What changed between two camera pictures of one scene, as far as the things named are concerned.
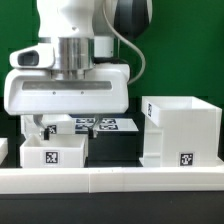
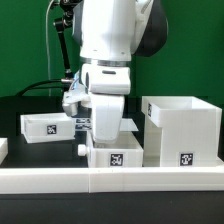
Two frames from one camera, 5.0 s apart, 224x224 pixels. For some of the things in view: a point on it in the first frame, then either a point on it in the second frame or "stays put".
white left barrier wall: [3, 149] stays put
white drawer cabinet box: [181, 131] stays put
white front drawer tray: [58, 151] to [127, 152]
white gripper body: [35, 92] to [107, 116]
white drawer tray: [58, 124] stays put
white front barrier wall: [111, 180] stays put
